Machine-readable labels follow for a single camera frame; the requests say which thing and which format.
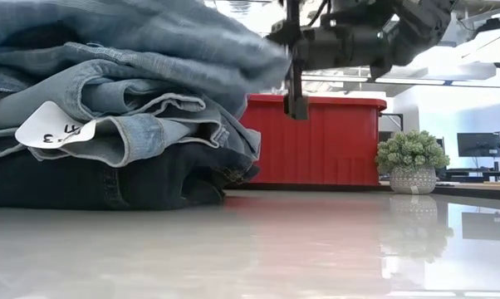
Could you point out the white paper tag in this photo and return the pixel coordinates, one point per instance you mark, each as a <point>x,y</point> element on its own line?
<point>46,126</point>

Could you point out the blue striped shirt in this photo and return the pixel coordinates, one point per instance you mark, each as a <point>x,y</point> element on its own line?
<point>150,41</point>

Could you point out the black monitor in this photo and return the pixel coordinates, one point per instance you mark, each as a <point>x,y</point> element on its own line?
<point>478,144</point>

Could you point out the dark denim jeans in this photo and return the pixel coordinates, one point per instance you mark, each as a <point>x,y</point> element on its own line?
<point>67,182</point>

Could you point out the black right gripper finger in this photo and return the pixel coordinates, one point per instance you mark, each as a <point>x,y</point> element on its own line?
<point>295,106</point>
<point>279,33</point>

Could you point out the black desk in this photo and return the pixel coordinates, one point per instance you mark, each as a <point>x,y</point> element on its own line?
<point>478,174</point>

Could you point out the green spiky ball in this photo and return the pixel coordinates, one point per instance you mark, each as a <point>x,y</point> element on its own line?
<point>412,151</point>

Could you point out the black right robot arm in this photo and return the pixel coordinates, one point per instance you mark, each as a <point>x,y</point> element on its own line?
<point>420,29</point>

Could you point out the red plastic laundry bin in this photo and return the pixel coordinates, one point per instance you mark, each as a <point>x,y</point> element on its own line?
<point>337,141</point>

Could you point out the long ceiling light bar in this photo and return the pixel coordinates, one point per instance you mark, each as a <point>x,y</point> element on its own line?
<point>420,81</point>

